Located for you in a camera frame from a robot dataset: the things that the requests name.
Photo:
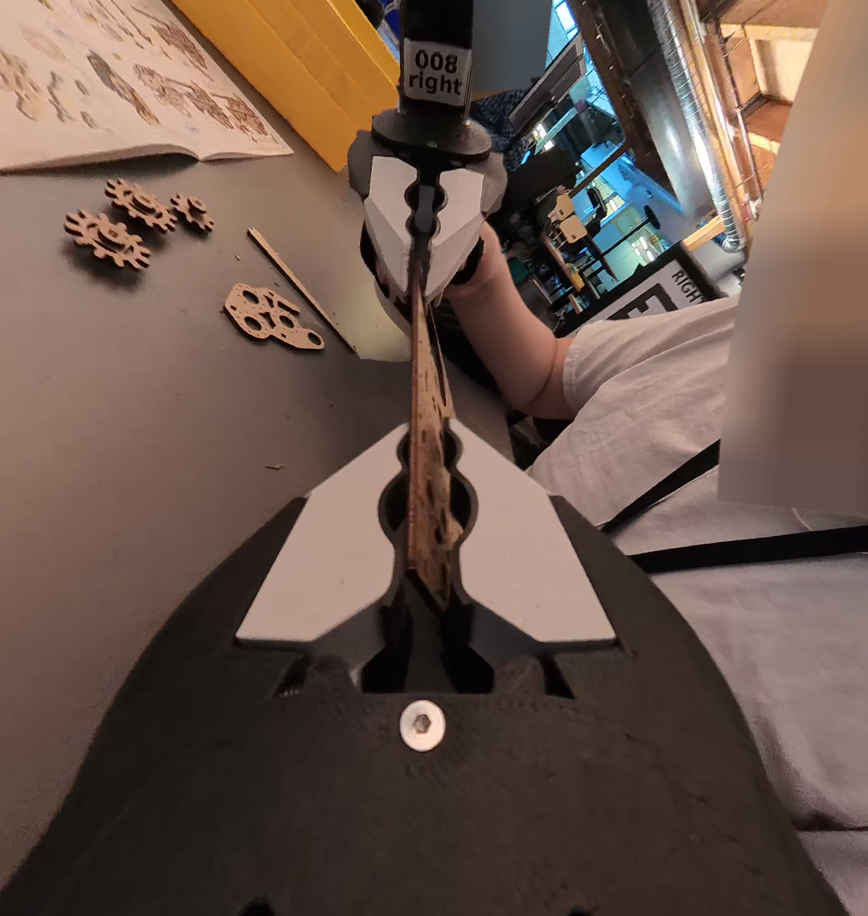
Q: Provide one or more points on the small wooden gear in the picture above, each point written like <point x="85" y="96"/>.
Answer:
<point x="199" y="218"/>

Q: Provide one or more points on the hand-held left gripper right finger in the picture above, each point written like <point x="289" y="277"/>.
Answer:
<point x="534" y="572"/>

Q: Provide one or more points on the laser-cut wooden parts sheet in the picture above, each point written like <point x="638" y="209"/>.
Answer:
<point x="430" y="486"/>

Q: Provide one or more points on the person's right forearm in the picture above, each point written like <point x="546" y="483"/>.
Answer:
<point x="520" y="336"/>

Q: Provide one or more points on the perforated wooden plate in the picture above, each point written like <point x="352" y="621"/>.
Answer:
<point x="302" y="336"/>

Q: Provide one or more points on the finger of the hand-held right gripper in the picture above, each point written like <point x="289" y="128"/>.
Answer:
<point x="387" y="207"/>
<point x="462" y="215"/>

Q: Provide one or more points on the illustrated instruction manual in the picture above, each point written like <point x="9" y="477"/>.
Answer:
<point x="119" y="136"/>

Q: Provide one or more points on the pale background chair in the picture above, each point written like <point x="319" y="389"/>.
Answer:
<point x="566" y="215"/>

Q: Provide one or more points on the black framed marker sign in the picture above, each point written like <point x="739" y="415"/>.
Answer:
<point x="681" y="286"/>

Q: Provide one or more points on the silver ventilation duct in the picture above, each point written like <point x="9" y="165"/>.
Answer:
<point x="699" y="129"/>

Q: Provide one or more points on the thin wooden stick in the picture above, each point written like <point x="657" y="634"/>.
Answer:
<point x="298" y="285"/>

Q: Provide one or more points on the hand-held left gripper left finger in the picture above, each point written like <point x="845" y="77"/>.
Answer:
<point x="319" y="572"/>

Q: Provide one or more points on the yellow plastic bin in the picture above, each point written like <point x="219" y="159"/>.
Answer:
<point x="298" y="71"/>

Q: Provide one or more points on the black standing table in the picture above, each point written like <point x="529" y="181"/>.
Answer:
<point x="648" y="213"/>

